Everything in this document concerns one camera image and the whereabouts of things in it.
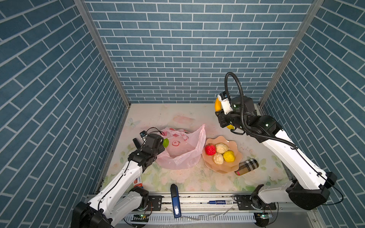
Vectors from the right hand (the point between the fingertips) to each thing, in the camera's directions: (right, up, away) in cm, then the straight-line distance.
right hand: (216, 110), depth 68 cm
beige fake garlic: (+7, -23, +19) cm, 31 cm away
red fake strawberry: (0, -24, +18) cm, 30 cm away
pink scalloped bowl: (+10, -34, +17) cm, 40 cm away
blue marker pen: (+4, -48, +6) cm, 49 cm away
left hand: (-30, -20, +15) cm, 38 cm away
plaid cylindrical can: (+21, -33, +16) cm, 42 cm away
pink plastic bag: (-16, -25, +26) cm, 40 cm away
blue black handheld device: (-21, -44, +7) cm, 49 cm away
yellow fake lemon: (+11, -27, +17) cm, 34 cm away
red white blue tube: (-42, -41, +11) cm, 60 cm away
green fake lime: (-28, -20, +24) cm, 42 cm away
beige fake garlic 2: (+4, -28, +17) cm, 33 cm away
